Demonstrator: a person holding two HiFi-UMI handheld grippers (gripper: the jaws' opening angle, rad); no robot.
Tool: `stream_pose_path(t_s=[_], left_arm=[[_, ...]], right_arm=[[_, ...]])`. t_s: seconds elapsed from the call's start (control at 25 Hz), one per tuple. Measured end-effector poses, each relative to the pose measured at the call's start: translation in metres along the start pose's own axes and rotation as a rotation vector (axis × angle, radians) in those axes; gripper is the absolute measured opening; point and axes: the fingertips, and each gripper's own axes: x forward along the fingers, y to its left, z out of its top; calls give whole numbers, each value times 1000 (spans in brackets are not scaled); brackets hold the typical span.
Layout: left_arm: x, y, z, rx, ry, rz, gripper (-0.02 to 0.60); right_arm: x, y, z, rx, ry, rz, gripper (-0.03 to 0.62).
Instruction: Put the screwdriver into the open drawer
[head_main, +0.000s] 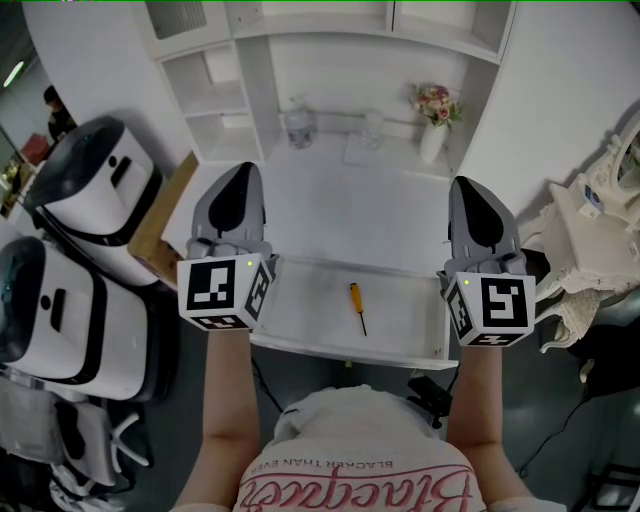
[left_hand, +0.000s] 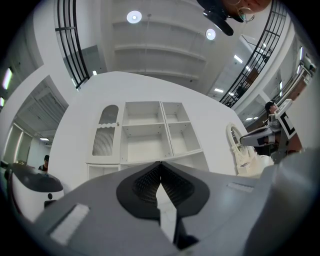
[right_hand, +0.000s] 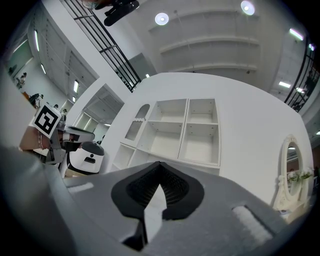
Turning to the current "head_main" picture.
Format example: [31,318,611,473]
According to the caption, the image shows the light grey trousers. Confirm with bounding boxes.
[272,383,449,451]

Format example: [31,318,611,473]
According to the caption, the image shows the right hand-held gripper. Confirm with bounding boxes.
[437,174,537,348]

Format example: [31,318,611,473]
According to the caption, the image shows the white desk with hutch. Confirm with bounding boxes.
[129,0,519,281]

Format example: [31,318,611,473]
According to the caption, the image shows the white vase with flowers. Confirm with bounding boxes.
[409,83,464,165]

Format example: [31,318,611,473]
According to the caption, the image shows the clear glass jar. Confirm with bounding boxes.
[284,94,319,150]

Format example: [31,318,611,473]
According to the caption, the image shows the white and black robot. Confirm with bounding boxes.
[24,115,164,287]
[0,235,176,404]

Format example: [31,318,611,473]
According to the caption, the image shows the brown cardboard box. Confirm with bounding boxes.
[127,151,201,291]

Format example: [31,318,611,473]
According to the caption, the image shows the person's left forearm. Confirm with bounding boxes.
[169,327,261,512]

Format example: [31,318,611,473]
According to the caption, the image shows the grey office chair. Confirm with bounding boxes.
[0,374,151,489]

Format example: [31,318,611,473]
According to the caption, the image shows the white ornate vanity table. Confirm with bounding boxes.
[517,107,640,356]

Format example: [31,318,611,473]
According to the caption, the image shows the person's right forearm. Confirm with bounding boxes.
[444,344,566,512]

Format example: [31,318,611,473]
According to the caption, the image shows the clear drinking glass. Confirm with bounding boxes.
[359,108,385,151]

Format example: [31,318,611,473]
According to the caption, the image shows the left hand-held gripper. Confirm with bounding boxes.
[177,161,279,332]

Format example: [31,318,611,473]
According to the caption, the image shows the red box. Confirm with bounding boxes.
[22,132,51,161]

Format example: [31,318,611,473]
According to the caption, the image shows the small blue and white box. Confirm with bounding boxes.
[582,182,604,219]

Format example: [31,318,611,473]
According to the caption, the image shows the orange screwdriver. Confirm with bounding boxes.
[348,282,369,337]

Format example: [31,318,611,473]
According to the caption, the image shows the white shirt with pink print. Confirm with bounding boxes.
[234,439,489,512]

